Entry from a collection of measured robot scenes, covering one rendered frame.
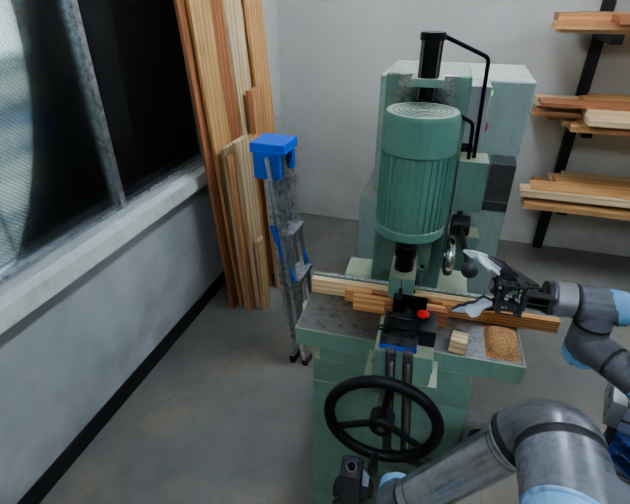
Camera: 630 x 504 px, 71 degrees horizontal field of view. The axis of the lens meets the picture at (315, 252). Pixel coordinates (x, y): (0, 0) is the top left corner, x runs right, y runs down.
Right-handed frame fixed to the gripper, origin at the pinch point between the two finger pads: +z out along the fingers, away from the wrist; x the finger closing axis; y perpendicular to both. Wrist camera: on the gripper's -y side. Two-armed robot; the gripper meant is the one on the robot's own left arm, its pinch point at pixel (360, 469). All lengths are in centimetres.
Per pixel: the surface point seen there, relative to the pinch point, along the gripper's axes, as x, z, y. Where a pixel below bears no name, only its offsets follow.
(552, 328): 45, 26, -36
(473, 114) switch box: 19, 26, -94
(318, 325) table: -17.0, 12.2, -31.1
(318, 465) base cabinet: -19.8, 38.9, 23.1
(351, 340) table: -7.1, 11.1, -28.6
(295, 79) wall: -105, 213, -171
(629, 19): 92, 149, -175
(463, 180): 18, 25, -75
